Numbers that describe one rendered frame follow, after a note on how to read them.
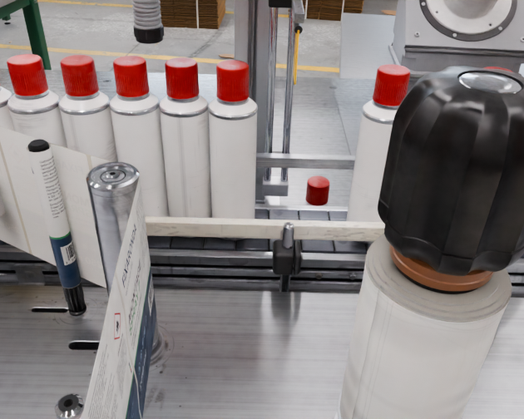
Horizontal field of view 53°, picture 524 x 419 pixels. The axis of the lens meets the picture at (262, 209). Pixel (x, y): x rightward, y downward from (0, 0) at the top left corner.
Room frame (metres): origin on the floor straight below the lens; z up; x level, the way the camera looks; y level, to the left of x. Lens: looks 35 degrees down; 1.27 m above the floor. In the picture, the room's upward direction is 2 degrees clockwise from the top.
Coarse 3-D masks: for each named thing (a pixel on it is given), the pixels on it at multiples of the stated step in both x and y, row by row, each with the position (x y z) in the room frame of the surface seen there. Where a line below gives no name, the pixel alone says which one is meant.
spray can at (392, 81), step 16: (384, 80) 0.51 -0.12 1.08; (400, 80) 0.51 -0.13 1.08; (384, 96) 0.51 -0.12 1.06; (400, 96) 0.51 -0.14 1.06; (368, 112) 0.51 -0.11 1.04; (384, 112) 0.50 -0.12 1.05; (368, 128) 0.50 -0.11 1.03; (384, 128) 0.50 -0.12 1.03; (368, 144) 0.50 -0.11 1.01; (384, 144) 0.50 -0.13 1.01; (368, 160) 0.50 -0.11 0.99; (384, 160) 0.50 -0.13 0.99; (368, 176) 0.50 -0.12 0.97; (352, 192) 0.52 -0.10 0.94; (368, 192) 0.50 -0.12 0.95; (352, 208) 0.51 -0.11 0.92; (368, 208) 0.50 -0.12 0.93
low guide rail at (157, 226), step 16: (160, 224) 0.48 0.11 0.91; (176, 224) 0.48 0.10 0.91; (192, 224) 0.48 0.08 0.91; (208, 224) 0.48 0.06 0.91; (224, 224) 0.48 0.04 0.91; (240, 224) 0.48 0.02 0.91; (256, 224) 0.48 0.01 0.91; (272, 224) 0.48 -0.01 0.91; (304, 224) 0.48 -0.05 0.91; (320, 224) 0.48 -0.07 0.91; (336, 224) 0.48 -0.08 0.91; (352, 224) 0.49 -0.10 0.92; (368, 224) 0.49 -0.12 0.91; (384, 224) 0.49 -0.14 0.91; (352, 240) 0.48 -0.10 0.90; (368, 240) 0.48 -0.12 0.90
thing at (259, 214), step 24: (264, 216) 0.55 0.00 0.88; (288, 216) 0.55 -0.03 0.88; (312, 216) 0.55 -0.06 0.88; (336, 216) 0.55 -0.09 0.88; (0, 240) 0.48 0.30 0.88; (168, 240) 0.49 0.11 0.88; (192, 240) 0.49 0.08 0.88; (216, 240) 0.49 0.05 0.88; (240, 240) 0.49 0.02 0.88; (264, 240) 0.50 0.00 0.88; (312, 240) 0.50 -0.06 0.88; (336, 240) 0.50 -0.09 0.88
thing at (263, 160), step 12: (264, 156) 0.55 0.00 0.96; (276, 156) 0.55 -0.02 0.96; (288, 156) 0.56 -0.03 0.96; (300, 156) 0.56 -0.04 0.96; (312, 156) 0.56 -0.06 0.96; (324, 156) 0.56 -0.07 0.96; (336, 156) 0.56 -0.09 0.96; (348, 156) 0.56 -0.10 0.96; (300, 168) 0.55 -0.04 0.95; (312, 168) 0.55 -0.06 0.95; (324, 168) 0.55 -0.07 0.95; (336, 168) 0.55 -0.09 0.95; (348, 168) 0.55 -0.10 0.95
